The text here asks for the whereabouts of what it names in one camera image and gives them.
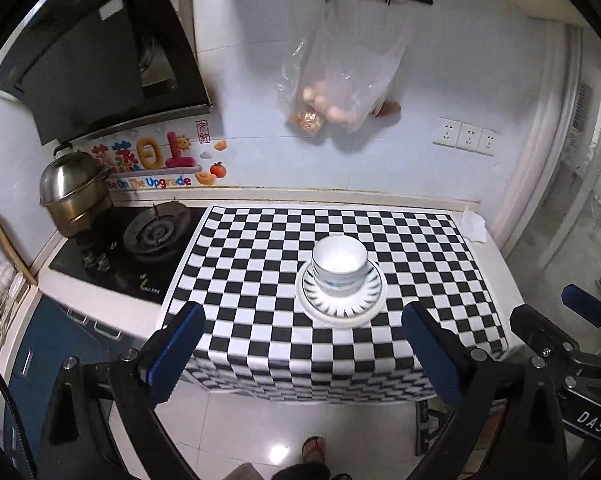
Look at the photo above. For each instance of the black range hood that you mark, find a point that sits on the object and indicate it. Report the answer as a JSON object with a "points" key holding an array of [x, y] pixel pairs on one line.
{"points": [[80, 60]]}

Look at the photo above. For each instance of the clear plastic bag of eggs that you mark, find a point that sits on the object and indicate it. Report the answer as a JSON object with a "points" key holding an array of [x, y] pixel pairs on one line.
{"points": [[345, 60]]}

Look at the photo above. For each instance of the blue leaf pattern plate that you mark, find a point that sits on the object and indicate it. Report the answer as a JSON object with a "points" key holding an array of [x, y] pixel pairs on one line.
{"points": [[340, 304]]}

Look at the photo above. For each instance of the white wall power socket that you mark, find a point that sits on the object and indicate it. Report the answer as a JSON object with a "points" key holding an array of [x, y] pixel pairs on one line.
{"points": [[488, 142], [446, 132], [469, 137]]}

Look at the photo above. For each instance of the white cup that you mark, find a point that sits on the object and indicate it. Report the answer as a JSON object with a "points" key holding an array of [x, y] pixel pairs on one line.
{"points": [[340, 291]]}

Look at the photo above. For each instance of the stainless steel steamer pot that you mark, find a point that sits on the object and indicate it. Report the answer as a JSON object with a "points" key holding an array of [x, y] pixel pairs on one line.
{"points": [[73, 185]]}

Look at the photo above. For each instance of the black gas stove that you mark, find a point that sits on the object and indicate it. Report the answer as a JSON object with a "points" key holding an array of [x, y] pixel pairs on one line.
{"points": [[130, 265]]}

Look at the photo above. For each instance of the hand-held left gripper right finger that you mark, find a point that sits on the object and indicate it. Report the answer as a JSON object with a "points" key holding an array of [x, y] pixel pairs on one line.
{"points": [[430, 360]]}

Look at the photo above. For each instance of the blue kitchen cabinet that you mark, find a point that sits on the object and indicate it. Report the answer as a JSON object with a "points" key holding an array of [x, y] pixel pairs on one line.
{"points": [[45, 340]]}

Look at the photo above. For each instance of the colourful lettering wall sticker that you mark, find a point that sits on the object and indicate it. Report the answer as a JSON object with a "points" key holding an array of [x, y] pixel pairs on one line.
{"points": [[150, 157]]}

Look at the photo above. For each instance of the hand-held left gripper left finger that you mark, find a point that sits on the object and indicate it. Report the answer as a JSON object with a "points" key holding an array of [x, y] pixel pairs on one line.
{"points": [[175, 355]]}

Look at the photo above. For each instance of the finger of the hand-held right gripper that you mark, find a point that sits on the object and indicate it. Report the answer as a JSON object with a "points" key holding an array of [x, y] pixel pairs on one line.
{"points": [[585, 305], [540, 327]]}

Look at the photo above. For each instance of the white crumpled paper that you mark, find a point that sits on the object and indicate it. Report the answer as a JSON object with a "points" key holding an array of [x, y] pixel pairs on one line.
{"points": [[473, 225]]}

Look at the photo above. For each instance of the person's dark shorts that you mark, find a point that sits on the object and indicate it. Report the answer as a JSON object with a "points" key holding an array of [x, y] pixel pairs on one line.
{"points": [[300, 472]]}

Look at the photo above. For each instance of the glass sliding door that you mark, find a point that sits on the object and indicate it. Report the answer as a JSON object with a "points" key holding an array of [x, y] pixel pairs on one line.
{"points": [[580, 160]]}

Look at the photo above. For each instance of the orange fruit wall sticker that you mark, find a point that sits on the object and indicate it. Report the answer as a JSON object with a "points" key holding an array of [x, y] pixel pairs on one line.
{"points": [[217, 170]]}

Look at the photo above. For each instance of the person's foot in sandal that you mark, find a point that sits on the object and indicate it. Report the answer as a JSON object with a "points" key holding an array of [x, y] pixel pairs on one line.
{"points": [[313, 447]]}

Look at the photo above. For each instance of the white plate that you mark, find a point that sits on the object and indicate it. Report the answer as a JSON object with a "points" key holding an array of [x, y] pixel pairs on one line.
{"points": [[340, 321]]}

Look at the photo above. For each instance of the wooden stick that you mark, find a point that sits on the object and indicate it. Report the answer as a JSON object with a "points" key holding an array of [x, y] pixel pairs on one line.
{"points": [[8, 240]]}

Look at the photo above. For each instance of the white bowl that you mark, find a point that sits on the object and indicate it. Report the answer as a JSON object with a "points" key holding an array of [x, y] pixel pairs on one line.
{"points": [[339, 257]]}

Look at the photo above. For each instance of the black white checkered tablecloth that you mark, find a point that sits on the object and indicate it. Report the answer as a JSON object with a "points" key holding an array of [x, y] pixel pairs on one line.
{"points": [[250, 270]]}

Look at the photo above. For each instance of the red seal wall sticker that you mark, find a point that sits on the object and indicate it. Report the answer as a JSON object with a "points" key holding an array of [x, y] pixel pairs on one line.
{"points": [[201, 127]]}

